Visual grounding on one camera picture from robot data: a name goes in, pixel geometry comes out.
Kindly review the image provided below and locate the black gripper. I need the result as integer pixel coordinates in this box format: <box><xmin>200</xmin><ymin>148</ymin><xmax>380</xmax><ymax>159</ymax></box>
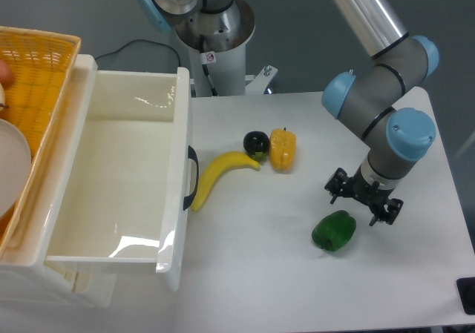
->
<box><xmin>324</xmin><ymin>168</ymin><xmax>404</xmax><ymax>226</ymax></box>

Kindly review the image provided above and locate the green bell pepper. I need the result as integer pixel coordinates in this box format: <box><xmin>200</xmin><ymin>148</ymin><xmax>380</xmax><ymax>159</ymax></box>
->
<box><xmin>311</xmin><ymin>210</ymin><xmax>357</xmax><ymax>252</ymax></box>

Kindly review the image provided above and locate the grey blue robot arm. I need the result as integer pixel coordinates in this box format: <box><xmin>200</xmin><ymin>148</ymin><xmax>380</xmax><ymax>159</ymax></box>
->
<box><xmin>138</xmin><ymin>0</ymin><xmax>439</xmax><ymax>224</ymax></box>

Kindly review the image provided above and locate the yellow bell pepper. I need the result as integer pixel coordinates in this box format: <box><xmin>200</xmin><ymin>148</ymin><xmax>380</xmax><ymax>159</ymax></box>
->
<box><xmin>269</xmin><ymin>128</ymin><xmax>296</xmax><ymax>172</ymax></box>

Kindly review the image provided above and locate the dark purple eggplant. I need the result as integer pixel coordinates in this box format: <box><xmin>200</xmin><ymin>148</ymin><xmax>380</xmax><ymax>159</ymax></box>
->
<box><xmin>243</xmin><ymin>131</ymin><xmax>270</xmax><ymax>162</ymax></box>

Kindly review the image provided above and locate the black corner object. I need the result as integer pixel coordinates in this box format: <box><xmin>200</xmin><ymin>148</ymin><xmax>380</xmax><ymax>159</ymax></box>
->
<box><xmin>456</xmin><ymin>277</ymin><xmax>475</xmax><ymax>315</ymax></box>

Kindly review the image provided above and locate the yellow banana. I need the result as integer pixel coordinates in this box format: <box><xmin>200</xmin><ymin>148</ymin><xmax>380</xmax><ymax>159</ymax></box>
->
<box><xmin>191</xmin><ymin>151</ymin><xmax>260</xmax><ymax>211</ymax></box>

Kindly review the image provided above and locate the white plastic drawer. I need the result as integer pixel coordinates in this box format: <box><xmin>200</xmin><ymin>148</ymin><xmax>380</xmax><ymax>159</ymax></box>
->
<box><xmin>46</xmin><ymin>67</ymin><xmax>194</xmax><ymax>291</ymax></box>

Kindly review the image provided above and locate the orange woven basket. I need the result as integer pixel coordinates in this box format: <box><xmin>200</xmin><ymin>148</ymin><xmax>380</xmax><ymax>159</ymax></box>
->
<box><xmin>1</xmin><ymin>26</ymin><xmax>81</xmax><ymax>252</ymax></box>

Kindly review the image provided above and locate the white drawer cabinet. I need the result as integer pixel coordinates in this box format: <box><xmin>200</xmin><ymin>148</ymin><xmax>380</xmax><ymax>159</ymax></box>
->
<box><xmin>1</xmin><ymin>55</ymin><xmax>117</xmax><ymax>307</ymax></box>

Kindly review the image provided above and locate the white plate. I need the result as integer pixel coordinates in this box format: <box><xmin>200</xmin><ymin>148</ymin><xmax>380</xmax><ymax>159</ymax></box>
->
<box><xmin>1</xmin><ymin>119</ymin><xmax>31</xmax><ymax>217</ymax></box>

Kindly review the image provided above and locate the red apple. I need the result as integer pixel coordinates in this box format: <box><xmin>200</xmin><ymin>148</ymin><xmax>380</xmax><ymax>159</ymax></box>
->
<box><xmin>0</xmin><ymin>59</ymin><xmax>14</xmax><ymax>88</ymax></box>

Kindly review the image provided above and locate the black drawer handle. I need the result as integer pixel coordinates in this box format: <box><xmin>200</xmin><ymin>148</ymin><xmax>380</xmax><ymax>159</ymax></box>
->
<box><xmin>183</xmin><ymin>145</ymin><xmax>200</xmax><ymax>210</ymax></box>

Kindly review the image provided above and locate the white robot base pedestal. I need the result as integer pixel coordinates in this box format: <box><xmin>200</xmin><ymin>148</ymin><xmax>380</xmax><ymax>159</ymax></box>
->
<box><xmin>175</xmin><ymin>0</ymin><xmax>278</xmax><ymax>97</ymax></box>

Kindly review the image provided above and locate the black cable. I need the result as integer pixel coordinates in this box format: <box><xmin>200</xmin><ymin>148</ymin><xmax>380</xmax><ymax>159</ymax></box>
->
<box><xmin>94</xmin><ymin>39</ymin><xmax>182</xmax><ymax>68</ymax></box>

